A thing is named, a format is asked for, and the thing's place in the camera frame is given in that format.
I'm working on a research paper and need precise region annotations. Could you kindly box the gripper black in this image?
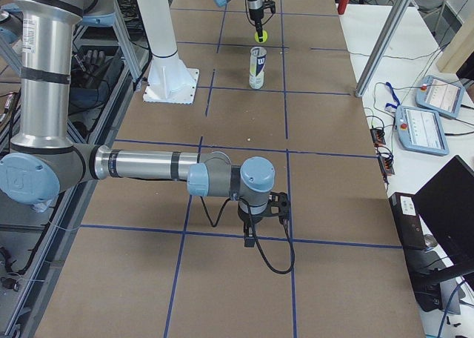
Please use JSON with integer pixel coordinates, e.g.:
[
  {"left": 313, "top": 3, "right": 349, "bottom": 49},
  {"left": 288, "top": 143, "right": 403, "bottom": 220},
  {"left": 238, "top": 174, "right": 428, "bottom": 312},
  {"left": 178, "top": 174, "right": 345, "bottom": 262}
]
[
  {"left": 238, "top": 200, "right": 276, "bottom": 248},
  {"left": 248, "top": 7, "right": 264, "bottom": 31}
]

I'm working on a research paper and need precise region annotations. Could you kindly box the yellow tennis ball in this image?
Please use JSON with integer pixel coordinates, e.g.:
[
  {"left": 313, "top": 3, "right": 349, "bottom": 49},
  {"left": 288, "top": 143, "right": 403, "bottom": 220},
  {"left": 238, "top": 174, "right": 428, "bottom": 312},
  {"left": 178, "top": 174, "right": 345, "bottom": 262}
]
[{"left": 254, "top": 30, "right": 268, "bottom": 44}]

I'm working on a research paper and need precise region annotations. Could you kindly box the tennis ball can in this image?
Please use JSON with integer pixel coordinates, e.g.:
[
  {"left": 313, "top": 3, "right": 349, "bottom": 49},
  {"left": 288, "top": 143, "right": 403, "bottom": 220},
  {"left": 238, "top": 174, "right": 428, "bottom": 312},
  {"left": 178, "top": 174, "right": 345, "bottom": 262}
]
[{"left": 249, "top": 47, "right": 267, "bottom": 90}]

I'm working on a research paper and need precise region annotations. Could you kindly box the black computer box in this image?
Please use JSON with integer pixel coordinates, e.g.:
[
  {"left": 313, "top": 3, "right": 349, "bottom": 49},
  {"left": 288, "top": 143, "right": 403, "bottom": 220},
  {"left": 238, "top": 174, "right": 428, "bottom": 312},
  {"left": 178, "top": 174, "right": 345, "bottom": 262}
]
[{"left": 389, "top": 192, "right": 461, "bottom": 315}]

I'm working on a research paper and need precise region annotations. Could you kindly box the teach pendant near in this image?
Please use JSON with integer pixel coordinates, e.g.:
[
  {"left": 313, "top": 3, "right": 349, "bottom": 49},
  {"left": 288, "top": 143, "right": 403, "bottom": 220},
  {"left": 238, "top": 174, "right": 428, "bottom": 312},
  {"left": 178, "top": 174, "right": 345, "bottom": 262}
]
[{"left": 395, "top": 105, "right": 450, "bottom": 156}]

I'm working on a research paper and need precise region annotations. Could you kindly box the teach pendant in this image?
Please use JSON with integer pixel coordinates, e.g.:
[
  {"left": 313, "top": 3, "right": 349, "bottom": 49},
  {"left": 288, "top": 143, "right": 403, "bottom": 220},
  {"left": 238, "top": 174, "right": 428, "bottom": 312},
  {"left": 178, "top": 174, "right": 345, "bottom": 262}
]
[
  {"left": 415, "top": 75, "right": 465, "bottom": 119},
  {"left": 395, "top": 105, "right": 450, "bottom": 156}
]

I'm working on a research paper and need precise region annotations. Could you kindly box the black monitor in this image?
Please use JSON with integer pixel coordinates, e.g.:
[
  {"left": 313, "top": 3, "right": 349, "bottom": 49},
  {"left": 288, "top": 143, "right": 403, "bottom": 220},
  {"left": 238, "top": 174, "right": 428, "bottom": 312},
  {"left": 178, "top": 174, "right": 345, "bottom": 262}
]
[{"left": 412, "top": 155, "right": 473, "bottom": 288}]

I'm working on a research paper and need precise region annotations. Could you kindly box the teach pendant far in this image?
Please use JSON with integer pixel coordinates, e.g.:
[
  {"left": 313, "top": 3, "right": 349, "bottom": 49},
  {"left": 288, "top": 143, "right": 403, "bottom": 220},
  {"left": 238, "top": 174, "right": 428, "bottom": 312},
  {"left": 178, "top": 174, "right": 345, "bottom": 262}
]
[{"left": 415, "top": 75, "right": 465, "bottom": 119}]

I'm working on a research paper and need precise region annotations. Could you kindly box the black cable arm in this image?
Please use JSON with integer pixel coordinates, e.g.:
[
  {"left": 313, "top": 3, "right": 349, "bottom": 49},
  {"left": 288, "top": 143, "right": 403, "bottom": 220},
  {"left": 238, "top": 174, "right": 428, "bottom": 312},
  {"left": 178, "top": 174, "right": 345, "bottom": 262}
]
[{"left": 199, "top": 196, "right": 296, "bottom": 275}]

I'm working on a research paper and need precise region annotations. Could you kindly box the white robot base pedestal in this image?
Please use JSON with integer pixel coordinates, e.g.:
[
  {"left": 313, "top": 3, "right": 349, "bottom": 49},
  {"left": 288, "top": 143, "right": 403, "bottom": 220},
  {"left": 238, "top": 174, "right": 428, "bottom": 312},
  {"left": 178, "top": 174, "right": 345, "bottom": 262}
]
[{"left": 137, "top": 0, "right": 199, "bottom": 105}]

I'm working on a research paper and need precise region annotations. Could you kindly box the aluminium frame post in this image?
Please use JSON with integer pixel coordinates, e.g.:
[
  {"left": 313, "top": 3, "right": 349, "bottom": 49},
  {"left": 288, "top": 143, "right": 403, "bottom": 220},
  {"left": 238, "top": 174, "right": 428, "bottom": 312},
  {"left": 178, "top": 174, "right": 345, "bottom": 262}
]
[{"left": 355, "top": 0, "right": 411, "bottom": 98}]

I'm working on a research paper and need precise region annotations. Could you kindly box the blue lanyard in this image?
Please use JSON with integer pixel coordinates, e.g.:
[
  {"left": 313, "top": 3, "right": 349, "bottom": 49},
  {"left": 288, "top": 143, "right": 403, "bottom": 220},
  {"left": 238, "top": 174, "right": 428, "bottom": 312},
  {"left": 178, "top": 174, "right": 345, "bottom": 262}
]
[{"left": 383, "top": 81, "right": 401, "bottom": 113}]

